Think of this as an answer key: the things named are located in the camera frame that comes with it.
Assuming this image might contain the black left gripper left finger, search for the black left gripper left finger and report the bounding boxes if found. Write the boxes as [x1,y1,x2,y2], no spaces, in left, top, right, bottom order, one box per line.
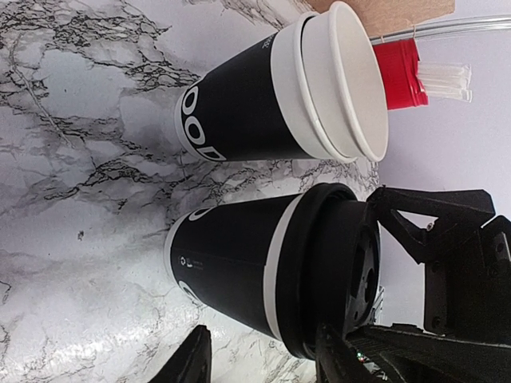
[149,325,212,383]

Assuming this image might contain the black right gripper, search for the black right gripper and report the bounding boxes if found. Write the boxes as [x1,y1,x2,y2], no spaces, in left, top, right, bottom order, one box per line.
[347,186,510,382]

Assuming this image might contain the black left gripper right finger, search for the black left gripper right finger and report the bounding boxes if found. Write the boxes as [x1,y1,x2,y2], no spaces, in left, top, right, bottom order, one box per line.
[315,323,383,382]

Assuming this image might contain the black plastic cup lid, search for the black plastic cup lid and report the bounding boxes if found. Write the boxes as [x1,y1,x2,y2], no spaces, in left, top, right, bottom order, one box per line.
[276,184,380,359]

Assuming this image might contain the black paper coffee cup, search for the black paper coffee cup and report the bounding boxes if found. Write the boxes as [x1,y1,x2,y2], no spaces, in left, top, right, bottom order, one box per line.
[164,195,301,339]

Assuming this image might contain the white wrapped stirrers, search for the white wrapped stirrers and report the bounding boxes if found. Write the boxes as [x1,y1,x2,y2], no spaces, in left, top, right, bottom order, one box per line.
[417,61,473,103]

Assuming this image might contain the red plastic cup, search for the red plastic cup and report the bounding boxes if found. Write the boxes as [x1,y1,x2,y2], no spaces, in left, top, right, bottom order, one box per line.
[373,39,429,110]

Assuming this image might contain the stacked black paper cups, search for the stacked black paper cups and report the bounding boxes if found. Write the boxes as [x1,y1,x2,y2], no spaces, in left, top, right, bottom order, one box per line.
[174,2,389,163]

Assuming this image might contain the brown paper bag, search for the brown paper bag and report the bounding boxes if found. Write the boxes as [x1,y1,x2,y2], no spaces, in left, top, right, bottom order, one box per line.
[307,0,457,41]

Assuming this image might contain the right aluminium frame post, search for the right aluminium frame post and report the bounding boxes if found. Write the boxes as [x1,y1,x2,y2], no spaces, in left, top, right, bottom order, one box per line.
[370,14,510,45]

